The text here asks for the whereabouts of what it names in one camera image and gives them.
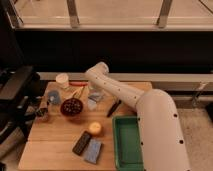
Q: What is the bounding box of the light blue towel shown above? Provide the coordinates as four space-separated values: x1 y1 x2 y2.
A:
87 92 104 110

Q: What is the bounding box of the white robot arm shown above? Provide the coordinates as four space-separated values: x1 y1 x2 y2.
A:
85 62 192 171

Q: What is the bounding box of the yellow utensil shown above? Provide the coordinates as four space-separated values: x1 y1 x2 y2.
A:
72 86 85 99

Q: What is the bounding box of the red marker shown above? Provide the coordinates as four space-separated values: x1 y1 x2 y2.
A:
69 82 87 86

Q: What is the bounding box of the dark red bowl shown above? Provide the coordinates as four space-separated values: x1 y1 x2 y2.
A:
60 98 83 117

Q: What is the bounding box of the yellow round fruit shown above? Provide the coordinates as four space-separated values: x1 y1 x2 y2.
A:
89 122 102 135

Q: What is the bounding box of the white cup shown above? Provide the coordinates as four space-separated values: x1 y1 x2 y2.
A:
56 73 69 89

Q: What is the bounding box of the blue sponge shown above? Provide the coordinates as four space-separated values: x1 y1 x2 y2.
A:
84 139 102 164

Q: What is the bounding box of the green plastic tray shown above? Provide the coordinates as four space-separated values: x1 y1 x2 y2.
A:
112 116 144 171

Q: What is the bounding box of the black rectangular block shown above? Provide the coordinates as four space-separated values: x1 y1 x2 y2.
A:
72 131 92 155

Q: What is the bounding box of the small dark cup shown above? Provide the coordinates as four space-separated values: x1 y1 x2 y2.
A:
36 108 49 122

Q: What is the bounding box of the black equipment at left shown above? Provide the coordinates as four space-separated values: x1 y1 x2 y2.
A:
0 65 44 171

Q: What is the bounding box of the black handled tool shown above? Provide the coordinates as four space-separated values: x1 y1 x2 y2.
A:
107 100 121 117

